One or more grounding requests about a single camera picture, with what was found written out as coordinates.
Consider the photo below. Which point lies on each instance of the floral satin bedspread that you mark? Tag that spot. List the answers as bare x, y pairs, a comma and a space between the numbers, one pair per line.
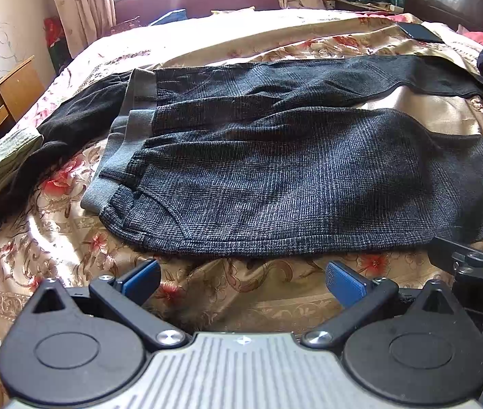
54, 237

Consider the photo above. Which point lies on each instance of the wooden bedside desk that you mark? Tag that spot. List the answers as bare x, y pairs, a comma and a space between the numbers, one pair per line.
19, 91

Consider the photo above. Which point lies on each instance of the dark grey checked pants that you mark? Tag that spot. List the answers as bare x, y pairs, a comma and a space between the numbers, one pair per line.
278, 159

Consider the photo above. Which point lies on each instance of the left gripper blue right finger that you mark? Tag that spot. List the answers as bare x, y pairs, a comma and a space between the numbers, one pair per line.
345, 284

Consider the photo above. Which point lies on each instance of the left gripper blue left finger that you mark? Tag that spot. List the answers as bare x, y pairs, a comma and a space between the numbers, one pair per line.
140, 283

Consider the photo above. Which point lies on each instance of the left beige curtain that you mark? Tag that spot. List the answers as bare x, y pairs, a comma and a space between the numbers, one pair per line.
85, 21

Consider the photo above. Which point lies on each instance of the red pink garment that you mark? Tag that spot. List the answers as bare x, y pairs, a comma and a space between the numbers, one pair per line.
476, 36

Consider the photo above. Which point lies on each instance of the blue item on bench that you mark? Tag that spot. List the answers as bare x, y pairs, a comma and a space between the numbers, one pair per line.
170, 17

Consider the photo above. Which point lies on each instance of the black folded garment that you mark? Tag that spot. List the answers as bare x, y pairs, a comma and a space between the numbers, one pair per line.
79, 120

